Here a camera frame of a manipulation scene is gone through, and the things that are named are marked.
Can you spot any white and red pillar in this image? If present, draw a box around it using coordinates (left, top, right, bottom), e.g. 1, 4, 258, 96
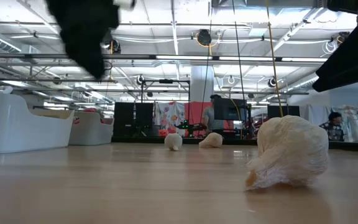
185, 65, 216, 131

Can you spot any white garlic bulb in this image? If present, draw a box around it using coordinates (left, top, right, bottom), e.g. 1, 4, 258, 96
198, 132, 224, 149
244, 114, 329, 191
163, 133, 183, 152

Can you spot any black rectangular panel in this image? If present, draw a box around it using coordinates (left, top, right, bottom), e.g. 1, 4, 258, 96
135, 102, 154, 138
267, 105, 301, 121
112, 101, 135, 139

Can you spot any flower print cloth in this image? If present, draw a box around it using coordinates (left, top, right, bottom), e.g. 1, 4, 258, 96
154, 101, 186, 138

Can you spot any overhead metal frame bar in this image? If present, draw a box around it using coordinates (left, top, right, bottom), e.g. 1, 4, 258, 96
0, 52, 329, 63

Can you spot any black ceiling cable reel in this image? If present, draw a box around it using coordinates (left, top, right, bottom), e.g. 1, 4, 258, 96
336, 30, 351, 45
196, 29, 213, 47
109, 39, 122, 55

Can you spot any black aluminium table frame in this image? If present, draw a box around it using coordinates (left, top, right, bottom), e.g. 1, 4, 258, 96
112, 136, 358, 153

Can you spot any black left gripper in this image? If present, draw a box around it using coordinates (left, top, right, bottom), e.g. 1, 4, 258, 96
45, 0, 121, 80

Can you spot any leaf print curtain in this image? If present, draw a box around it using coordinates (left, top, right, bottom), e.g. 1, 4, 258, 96
336, 104, 358, 144

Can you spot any black monitor screen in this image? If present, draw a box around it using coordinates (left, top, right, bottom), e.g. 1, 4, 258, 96
213, 97, 249, 121

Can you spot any person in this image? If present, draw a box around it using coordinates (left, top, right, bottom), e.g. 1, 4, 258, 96
201, 94, 227, 135
318, 111, 346, 142

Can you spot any black hanging cable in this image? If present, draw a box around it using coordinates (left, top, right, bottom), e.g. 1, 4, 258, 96
231, 0, 246, 139

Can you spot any black metal stand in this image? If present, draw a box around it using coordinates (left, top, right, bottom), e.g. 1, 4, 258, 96
139, 78, 191, 138

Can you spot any white plastic basket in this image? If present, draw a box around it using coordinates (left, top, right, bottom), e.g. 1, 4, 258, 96
0, 92, 75, 154

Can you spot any grey plastic basket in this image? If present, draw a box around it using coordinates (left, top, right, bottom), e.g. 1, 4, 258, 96
68, 111, 115, 146

